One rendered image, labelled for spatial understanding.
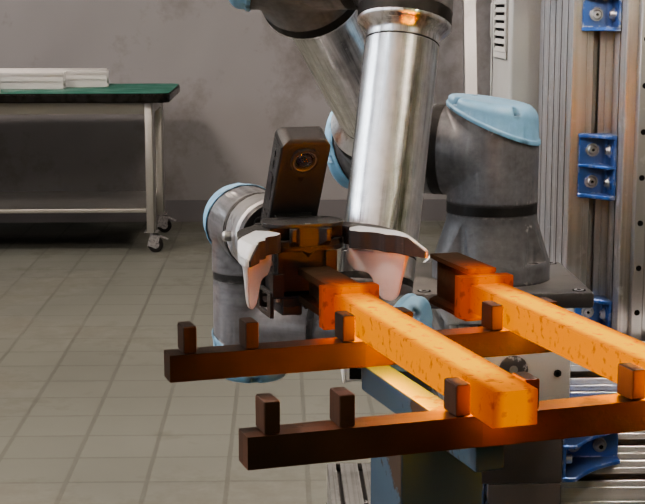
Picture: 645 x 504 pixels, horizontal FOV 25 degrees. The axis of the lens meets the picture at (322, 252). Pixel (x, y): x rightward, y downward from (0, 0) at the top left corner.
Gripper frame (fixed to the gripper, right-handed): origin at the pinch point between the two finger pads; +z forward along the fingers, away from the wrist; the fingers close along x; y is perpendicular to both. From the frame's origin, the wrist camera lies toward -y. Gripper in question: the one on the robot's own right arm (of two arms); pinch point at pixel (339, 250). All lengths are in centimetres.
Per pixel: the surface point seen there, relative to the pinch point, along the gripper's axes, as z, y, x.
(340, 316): 9.2, 3.3, 2.9
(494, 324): 9.5, 4.7, -9.4
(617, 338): 23.0, 3.0, -12.5
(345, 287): 2.7, 2.5, 0.4
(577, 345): 20.7, 3.9, -10.7
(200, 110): -669, 37, -134
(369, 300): 5.7, 3.0, -0.6
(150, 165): -569, 55, -88
